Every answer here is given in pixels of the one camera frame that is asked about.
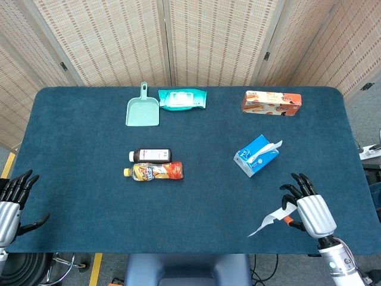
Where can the mint green plastic dustpan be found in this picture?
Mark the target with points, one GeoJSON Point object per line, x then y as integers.
{"type": "Point", "coordinates": [143, 113]}

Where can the teal wet wipes pack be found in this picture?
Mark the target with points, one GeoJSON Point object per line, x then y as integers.
{"type": "Point", "coordinates": [181, 99]}

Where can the white power strip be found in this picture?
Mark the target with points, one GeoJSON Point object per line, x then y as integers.
{"type": "Point", "coordinates": [370, 150]}

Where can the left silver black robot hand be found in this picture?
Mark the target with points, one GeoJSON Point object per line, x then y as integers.
{"type": "Point", "coordinates": [9, 208]}

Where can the teal table cloth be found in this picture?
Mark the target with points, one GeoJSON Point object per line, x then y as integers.
{"type": "Point", "coordinates": [190, 202]}

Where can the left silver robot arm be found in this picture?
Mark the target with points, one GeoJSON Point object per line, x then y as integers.
{"type": "Point", "coordinates": [2, 256]}

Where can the woven folding screen panel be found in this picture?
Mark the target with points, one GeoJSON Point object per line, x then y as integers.
{"type": "Point", "coordinates": [18, 74]}
{"type": "Point", "coordinates": [342, 44]}
{"type": "Point", "coordinates": [214, 44]}
{"type": "Point", "coordinates": [291, 35]}
{"type": "Point", "coordinates": [104, 44]}

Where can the metal screen hinge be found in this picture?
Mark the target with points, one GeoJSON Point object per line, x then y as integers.
{"type": "Point", "coordinates": [367, 86]}
{"type": "Point", "coordinates": [63, 66]}
{"type": "Point", "coordinates": [267, 56]}

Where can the blue tissue pack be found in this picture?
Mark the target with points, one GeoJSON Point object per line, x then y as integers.
{"type": "Point", "coordinates": [256, 144]}

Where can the white tissue sheet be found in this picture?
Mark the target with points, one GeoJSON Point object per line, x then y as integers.
{"type": "Point", "coordinates": [269, 220]}
{"type": "Point", "coordinates": [269, 148]}

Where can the chrome stool base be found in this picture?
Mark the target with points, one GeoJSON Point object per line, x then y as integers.
{"type": "Point", "coordinates": [67, 263]}

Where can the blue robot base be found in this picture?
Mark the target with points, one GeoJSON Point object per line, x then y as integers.
{"type": "Point", "coordinates": [187, 269]}

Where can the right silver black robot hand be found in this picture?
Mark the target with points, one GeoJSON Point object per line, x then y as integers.
{"type": "Point", "coordinates": [315, 214]}

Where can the orange drink bottle yellow cap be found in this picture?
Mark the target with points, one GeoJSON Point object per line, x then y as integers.
{"type": "Point", "coordinates": [157, 172]}

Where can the brown medicine bottle white cap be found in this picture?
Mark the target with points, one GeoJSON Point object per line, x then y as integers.
{"type": "Point", "coordinates": [151, 155]}

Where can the orange biscuit box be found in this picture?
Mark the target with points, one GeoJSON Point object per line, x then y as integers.
{"type": "Point", "coordinates": [268, 104]}

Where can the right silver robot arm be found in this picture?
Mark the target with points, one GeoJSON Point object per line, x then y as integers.
{"type": "Point", "coordinates": [339, 262]}

